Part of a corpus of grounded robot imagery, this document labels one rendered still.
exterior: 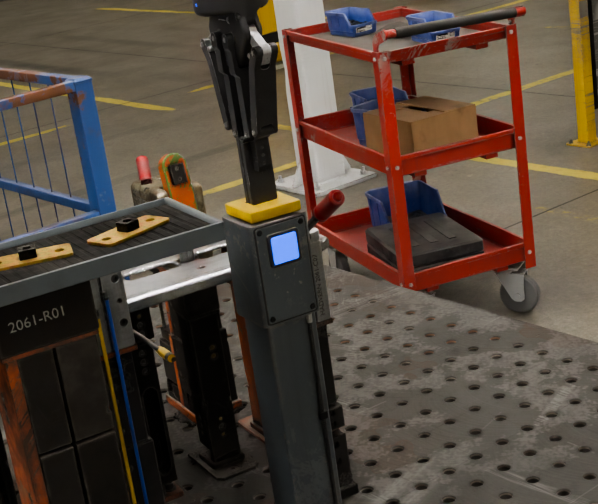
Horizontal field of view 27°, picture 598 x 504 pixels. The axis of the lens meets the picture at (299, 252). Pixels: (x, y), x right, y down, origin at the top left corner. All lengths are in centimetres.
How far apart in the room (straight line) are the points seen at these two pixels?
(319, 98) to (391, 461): 394
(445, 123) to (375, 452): 210
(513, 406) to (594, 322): 208
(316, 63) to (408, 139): 189
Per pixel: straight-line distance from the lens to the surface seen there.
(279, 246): 129
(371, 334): 212
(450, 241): 387
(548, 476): 165
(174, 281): 159
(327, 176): 562
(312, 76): 552
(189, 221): 126
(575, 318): 393
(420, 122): 367
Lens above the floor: 151
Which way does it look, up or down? 18 degrees down
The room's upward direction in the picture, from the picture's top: 8 degrees counter-clockwise
